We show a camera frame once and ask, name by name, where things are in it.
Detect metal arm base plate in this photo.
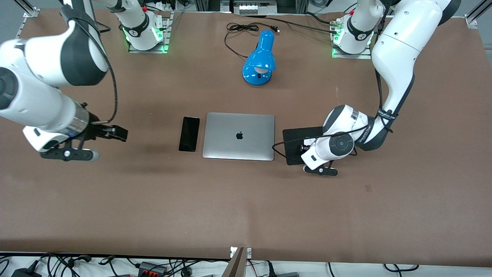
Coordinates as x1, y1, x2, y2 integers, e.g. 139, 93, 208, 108
331, 17, 372, 59
128, 12, 171, 53

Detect silver laptop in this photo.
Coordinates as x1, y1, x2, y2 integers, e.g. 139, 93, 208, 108
203, 112, 276, 161

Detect black lamp power cord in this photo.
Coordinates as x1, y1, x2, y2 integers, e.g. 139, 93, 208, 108
224, 22, 280, 59

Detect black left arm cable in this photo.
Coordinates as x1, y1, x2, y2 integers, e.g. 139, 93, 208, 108
272, 0, 396, 166

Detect brown wooden post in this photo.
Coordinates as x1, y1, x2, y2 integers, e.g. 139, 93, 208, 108
228, 247, 246, 277

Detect black smartphone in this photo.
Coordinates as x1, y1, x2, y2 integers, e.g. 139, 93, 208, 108
178, 117, 200, 152

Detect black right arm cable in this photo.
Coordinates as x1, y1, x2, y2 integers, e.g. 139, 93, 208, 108
61, 8, 119, 125

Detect long black table cable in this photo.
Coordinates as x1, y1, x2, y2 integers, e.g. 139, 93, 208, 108
238, 13, 342, 35

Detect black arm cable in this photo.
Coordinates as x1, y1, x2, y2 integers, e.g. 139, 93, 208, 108
272, 0, 396, 166
61, 8, 119, 125

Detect black orange connector box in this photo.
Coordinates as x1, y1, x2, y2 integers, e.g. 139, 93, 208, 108
138, 261, 168, 276

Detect black power adapter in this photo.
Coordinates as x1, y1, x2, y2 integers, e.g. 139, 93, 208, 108
11, 267, 42, 277

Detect blue desk lamp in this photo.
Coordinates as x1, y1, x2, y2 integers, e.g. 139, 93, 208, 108
242, 30, 276, 86

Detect black mouse pad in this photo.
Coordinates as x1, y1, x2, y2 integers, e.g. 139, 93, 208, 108
282, 126, 335, 166

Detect grey power strip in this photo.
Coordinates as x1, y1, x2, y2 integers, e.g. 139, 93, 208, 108
233, 0, 278, 15

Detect white metal bracket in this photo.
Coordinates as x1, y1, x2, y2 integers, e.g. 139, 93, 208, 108
230, 247, 253, 259

